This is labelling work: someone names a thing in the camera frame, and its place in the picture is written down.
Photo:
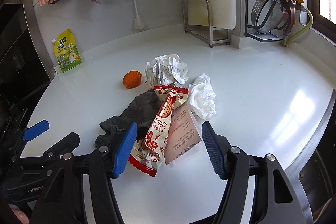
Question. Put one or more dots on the yellow seasoning pouch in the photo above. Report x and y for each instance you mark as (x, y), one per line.
(66, 51)

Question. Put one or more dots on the red white snack wrapper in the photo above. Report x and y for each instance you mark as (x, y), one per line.
(147, 153)

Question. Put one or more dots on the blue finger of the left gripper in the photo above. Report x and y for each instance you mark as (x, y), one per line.
(36, 130)

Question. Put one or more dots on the steel cutting board rack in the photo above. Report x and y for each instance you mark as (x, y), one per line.
(209, 34)

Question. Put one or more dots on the black kitchen sink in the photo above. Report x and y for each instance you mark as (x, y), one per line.
(312, 173)

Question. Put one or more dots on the blue white bottle brush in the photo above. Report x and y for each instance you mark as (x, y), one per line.
(137, 23)

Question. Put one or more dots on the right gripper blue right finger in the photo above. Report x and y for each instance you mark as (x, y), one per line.
(217, 147)

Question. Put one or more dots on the white tissue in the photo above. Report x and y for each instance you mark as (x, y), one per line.
(201, 100)

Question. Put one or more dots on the orange peel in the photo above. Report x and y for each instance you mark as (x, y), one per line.
(132, 79)

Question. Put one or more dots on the person's left hand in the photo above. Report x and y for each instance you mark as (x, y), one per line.
(21, 216)

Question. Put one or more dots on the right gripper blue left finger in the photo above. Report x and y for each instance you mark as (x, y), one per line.
(121, 146)

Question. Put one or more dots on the dark grey rag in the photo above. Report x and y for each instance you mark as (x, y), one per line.
(142, 110)

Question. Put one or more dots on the steel pot lid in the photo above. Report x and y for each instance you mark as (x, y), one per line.
(268, 15)

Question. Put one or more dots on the printed paper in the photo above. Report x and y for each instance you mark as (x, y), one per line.
(166, 70)

